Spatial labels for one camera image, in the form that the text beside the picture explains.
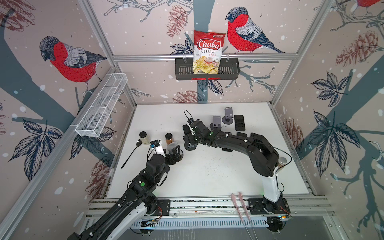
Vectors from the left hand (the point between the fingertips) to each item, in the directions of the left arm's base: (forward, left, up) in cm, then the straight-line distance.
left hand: (173, 148), depth 76 cm
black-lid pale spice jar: (+12, +20, -10) cm, 26 cm away
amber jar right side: (-5, -58, -6) cm, 59 cm away
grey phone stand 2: (+32, -36, -16) cm, 51 cm away
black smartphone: (+28, -44, -16) cm, 55 cm away
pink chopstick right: (-28, -37, -16) cm, 49 cm away
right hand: (+12, -7, -11) cm, 17 cm away
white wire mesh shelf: (+8, +39, +13) cm, 42 cm away
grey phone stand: (+24, -26, -12) cm, 38 cm away
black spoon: (+13, +26, -17) cm, 34 cm away
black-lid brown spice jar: (+12, +5, -8) cm, 15 cm away
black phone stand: (+7, -8, -1) cm, 11 cm away
